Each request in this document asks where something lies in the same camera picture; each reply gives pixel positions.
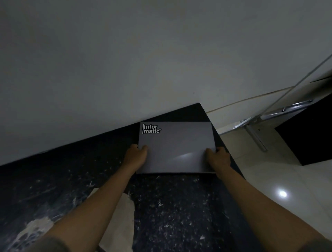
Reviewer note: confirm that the person's left hand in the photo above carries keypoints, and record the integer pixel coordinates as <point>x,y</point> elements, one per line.
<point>134,156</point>

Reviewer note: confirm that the person's right hand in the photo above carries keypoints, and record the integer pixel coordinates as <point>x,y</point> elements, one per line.
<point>220,159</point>

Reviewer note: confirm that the person's right thumb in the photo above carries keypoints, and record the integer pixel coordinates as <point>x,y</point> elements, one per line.
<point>209,153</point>

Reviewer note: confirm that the person's left thumb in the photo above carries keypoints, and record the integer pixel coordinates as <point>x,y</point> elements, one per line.
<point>144,149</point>

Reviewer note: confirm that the grey laptop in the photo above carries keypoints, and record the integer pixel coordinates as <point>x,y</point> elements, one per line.
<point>176,148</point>

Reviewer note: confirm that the person's left forearm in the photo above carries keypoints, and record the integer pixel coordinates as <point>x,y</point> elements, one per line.
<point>87,207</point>

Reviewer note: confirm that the person's right forearm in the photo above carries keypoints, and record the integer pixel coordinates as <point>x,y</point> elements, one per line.
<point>262,207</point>

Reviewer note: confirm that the metal folding rack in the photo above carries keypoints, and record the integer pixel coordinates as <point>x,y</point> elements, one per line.
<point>272,114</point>

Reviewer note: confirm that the white cloth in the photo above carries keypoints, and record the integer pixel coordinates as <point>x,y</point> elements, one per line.
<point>118,223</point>

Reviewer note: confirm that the black cabinet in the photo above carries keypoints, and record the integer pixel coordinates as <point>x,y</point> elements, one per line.
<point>307,135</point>

